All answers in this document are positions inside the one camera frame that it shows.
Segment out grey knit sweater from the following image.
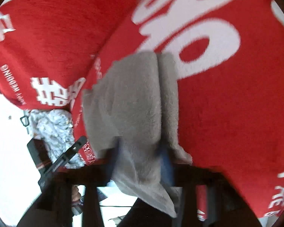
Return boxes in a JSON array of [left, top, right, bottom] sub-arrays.
[[81, 51, 192, 218]]

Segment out person's left hand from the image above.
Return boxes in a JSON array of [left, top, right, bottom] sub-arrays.
[[72, 186, 81, 202]]

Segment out light floral cloth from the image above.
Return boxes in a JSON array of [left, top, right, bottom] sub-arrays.
[[29, 109, 75, 162]]

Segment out person's black trousers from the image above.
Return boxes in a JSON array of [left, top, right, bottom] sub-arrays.
[[117, 198, 176, 227]]

